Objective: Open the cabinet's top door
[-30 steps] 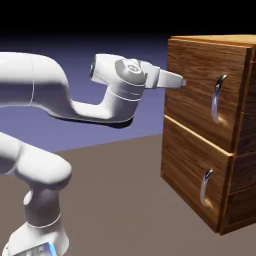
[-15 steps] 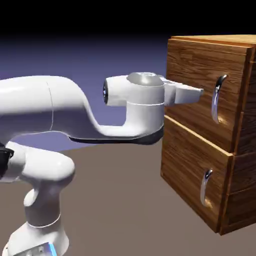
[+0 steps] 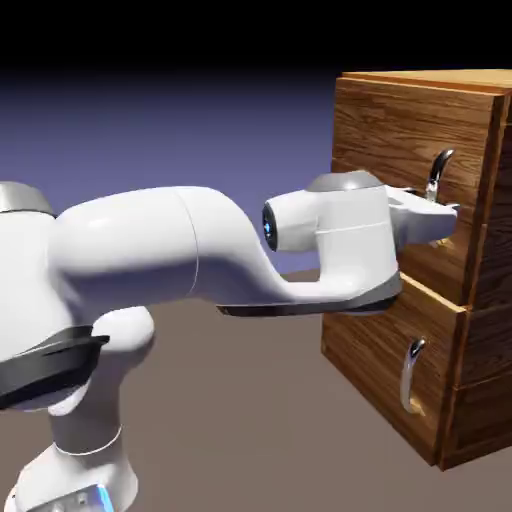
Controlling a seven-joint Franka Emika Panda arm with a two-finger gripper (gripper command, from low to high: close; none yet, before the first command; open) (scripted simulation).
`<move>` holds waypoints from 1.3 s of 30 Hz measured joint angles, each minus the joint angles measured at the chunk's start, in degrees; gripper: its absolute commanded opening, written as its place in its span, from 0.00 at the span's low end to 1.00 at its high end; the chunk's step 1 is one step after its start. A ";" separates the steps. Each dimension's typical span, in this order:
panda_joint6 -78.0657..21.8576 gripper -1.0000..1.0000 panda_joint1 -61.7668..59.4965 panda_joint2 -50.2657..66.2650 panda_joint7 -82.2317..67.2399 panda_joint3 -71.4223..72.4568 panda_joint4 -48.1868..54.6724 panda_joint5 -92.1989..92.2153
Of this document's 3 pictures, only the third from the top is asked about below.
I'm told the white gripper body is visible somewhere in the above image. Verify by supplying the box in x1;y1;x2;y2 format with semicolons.
386;184;461;248

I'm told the short curved metal handle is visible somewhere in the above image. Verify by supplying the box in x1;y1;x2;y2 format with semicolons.
423;148;456;204

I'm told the wooden cabinet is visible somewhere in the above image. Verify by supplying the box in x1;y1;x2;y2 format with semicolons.
320;68;512;472

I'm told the large wooden cabinet door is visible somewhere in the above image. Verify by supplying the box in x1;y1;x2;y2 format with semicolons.
330;76;506;308

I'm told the small wooden cabinet door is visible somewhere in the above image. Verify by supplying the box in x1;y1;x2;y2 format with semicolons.
320;273;470;468

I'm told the long curved metal handle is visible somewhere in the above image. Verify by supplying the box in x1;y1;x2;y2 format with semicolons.
399;336;428;417

